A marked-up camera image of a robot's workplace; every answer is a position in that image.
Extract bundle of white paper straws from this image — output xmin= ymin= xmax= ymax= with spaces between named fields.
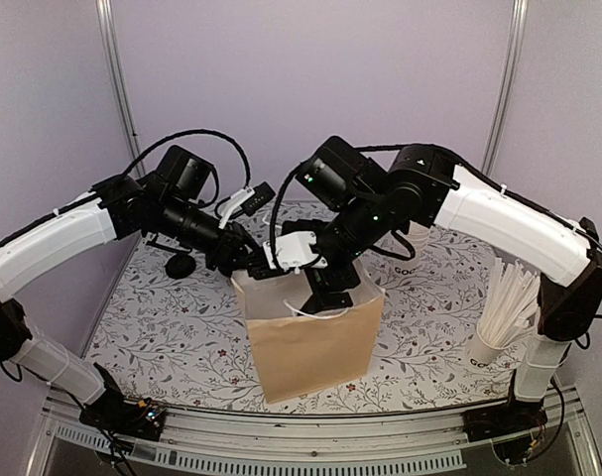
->
xmin=477 ymin=257 xmax=541 ymax=349

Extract floral patterned table mat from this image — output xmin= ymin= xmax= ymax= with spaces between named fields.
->
xmin=86 ymin=228 xmax=526 ymax=415

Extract white cup holding straws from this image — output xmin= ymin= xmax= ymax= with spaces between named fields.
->
xmin=465 ymin=327 xmax=507 ymax=369

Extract aluminium frame post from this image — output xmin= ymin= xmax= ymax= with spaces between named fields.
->
xmin=95 ymin=0 xmax=140 ymax=160
xmin=481 ymin=0 xmax=529 ymax=176

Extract left aluminium frame post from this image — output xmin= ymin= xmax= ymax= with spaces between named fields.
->
xmin=95 ymin=0 xmax=140 ymax=160

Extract right aluminium frame post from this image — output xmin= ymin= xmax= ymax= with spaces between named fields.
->
xmin=481 ymin=0 xmax=529 ymax=176

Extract brown paper bag white handles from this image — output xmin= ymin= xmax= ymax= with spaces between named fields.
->
xmin=231 ymin=260 xmax=385 ymax=404

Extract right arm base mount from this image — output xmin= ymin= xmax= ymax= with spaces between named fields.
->
xmin=462 ymin=396 xmax=547 ymax=465

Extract aluminium front rail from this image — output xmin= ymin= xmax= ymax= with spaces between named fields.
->
xmin=26 ymin=387 xmax=602 ymax=475

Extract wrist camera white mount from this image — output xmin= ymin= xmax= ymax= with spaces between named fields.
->
xmin=246 ymin=231 xmax=327 ymax=280
xmin=218 ymin=181 xmax=275 ymax=229

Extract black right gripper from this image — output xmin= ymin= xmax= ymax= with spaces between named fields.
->
xmin=282 ymin=190 xmax=391 ymax=315

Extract single black lid on mat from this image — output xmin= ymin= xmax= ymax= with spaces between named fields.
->
xmin=165 ymin=253 xmax=196 ymax=280

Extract stack of white paper cups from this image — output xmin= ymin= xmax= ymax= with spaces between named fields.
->
xmin=391 ymin=221 xmax=430 ymax=275

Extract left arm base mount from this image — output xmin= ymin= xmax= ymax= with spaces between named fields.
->
xmin=79 ymin=364 xmax=166 ymax=441

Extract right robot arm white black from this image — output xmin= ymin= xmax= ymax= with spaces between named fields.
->
xmin=291 ymin=136 xmax=602 ymax=432

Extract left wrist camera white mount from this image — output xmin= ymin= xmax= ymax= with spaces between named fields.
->
xmin=218 ymin=181 xmax=275 ymax=229

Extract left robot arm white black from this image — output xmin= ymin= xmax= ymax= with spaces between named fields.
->
xmin=0 ymin=146 xmax=258 ymax=430

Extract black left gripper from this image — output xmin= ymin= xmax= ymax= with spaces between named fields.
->
xmin=158 ymin=194 xmax=259 ymax=272

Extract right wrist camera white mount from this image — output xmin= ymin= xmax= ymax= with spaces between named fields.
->
xmin=246 ymin=231 xmax=327 ymax=280

